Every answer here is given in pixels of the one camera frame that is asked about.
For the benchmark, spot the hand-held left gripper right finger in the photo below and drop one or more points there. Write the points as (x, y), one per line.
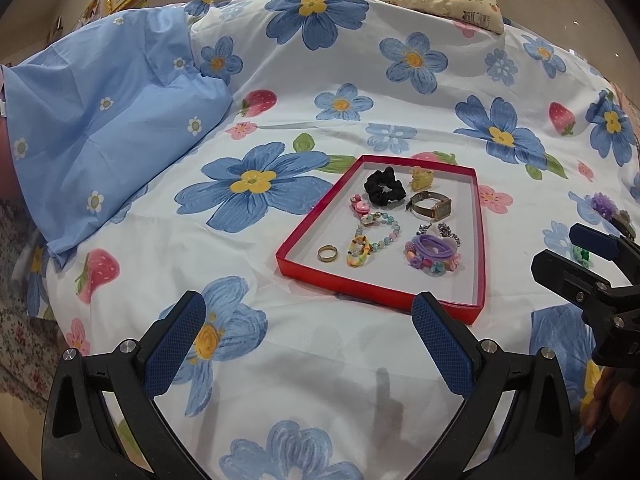
(442, 345)

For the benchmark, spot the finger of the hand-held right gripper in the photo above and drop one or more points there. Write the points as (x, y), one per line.
(595, 242)
(565, 275)

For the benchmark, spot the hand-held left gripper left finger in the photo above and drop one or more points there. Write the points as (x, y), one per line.
(175, 345)

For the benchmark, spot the silver band wristwatch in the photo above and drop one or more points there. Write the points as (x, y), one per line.
(440, 207)

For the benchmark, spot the pink heart hair clip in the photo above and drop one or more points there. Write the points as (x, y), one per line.
(360, 205)

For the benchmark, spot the red shallow box tray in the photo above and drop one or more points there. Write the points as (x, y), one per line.
(310, 240)

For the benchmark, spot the person's right hand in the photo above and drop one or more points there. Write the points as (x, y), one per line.
(605, 395)

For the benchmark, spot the green small hair accessory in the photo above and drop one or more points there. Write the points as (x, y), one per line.
(582, 256)

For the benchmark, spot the purple flower hair clip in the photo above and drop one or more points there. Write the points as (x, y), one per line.
(602, 205)

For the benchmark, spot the rainbow oval hair clip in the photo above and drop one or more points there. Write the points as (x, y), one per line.
(361, 252)

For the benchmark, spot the white floral bed sheet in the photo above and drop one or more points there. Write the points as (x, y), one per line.
(310, 385)

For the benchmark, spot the floral patterned rug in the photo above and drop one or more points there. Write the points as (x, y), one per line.
(22, 310)

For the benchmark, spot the yellow translucent claw clip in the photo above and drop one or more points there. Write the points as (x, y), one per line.
(421, 179)

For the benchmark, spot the black fabric scrunchie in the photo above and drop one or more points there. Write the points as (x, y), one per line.
(372, 187)

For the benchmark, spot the light blue flowered pillow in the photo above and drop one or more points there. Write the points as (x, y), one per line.
(110, 125)

